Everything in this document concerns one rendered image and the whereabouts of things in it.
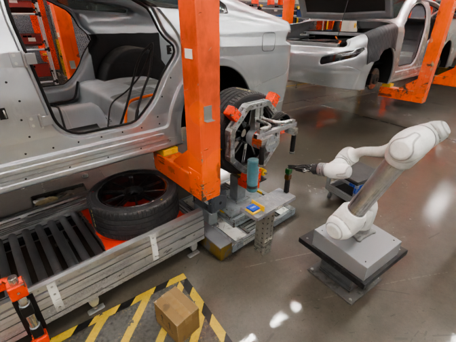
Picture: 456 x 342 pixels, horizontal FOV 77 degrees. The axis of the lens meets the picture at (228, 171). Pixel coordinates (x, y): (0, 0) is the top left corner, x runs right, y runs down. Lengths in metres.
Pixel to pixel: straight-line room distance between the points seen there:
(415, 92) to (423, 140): 4.01
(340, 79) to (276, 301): 3.37
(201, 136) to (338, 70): 3.11
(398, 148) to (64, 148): 1.83
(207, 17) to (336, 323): 1.91
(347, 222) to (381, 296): 0.75
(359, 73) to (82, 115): 3.60
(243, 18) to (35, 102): 1.63
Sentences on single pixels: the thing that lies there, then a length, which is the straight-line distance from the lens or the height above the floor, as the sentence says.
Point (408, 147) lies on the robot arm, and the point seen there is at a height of 1.17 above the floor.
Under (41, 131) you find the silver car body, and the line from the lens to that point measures 2.00.
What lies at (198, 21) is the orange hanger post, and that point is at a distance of 1.67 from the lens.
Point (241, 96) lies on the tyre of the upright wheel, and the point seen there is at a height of 1.16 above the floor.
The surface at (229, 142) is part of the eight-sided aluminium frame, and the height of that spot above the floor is 0.88.
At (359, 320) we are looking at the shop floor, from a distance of 2.16.
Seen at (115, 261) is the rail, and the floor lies 0.32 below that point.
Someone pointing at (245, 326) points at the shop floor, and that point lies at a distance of 1.97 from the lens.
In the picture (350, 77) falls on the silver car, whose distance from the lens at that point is 4.62.
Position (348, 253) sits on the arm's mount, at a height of 0.41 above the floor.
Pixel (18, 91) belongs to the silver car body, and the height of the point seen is 1.29.
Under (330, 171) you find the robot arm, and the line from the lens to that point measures 1.92.
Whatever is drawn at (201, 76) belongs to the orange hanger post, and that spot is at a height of 1.36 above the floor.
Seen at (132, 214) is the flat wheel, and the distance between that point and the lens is 2.02.
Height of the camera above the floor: 1.63
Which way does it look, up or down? 28 degrees down
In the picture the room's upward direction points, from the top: straight up
